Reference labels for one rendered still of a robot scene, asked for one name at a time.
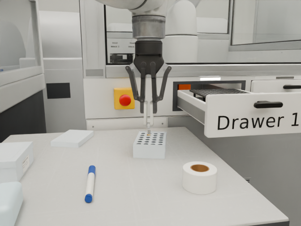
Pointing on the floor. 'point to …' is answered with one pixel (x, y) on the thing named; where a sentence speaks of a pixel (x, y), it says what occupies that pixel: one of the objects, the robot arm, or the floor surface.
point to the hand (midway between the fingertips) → (148, 113)
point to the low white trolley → (134, 185)
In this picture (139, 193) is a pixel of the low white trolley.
